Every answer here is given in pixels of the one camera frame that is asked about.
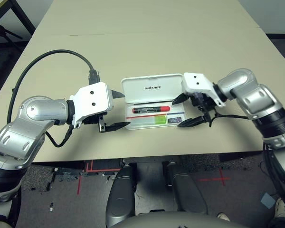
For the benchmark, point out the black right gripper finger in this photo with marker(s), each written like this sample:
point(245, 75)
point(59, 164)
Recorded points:
point(180, 99)
point(193, 122)

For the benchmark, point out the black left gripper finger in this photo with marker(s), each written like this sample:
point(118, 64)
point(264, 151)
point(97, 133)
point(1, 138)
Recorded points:
point(116, 127)
point(117, 94)

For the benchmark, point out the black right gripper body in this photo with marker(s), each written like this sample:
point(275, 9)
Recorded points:
point(202, 102)

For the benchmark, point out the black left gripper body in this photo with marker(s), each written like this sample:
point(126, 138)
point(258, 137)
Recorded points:
point(91, 120)

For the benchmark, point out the small dark eraser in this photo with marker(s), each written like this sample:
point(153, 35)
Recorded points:
point(175, 120)

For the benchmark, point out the white plastic pencil case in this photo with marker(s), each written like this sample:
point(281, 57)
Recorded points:
point(137, 95)

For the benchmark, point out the green capped highlighter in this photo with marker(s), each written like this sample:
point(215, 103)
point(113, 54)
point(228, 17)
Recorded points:
point(145, 120)

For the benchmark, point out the black marker with red cap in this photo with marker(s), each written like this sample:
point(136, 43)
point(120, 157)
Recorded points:
point(152, 109)

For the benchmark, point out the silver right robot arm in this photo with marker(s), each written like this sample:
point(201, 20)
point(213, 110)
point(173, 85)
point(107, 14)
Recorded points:
point(247, 95)

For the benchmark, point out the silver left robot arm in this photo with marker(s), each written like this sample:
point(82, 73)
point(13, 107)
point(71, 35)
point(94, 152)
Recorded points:
point(38, 111)

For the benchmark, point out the grey robot left leg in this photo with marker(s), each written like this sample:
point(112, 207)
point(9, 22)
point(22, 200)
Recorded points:
point(121, 194)

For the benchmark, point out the grey robot leg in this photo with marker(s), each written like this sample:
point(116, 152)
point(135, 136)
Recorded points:
point(187, 190)
point(121, 194)

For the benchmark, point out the grey robot right leg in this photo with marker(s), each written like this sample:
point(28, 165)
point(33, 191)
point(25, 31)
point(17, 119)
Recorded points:
point(187, 190)

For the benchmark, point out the white sneaker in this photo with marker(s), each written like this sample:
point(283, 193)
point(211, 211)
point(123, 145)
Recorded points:
point(224, 216)
point(280, 207)

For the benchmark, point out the grey robot torso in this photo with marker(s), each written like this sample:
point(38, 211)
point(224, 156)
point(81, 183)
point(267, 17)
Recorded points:
point(180, 221)

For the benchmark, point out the grey square floor pad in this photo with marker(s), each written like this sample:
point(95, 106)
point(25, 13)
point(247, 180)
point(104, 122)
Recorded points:
point(268, 200)

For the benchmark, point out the black tripod stand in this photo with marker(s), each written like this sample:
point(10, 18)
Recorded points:
point(0, 30)

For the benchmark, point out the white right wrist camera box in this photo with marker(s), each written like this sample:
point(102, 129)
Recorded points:
point(197, 80)

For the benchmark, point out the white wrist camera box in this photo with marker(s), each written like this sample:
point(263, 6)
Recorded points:
point(197, 80)
point(92, 97)

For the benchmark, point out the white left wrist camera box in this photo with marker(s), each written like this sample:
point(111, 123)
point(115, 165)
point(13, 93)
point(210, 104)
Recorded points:
point(92, 97)

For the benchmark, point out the black desk frame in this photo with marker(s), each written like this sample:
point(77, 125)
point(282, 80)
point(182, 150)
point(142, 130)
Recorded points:
point(23, 17)

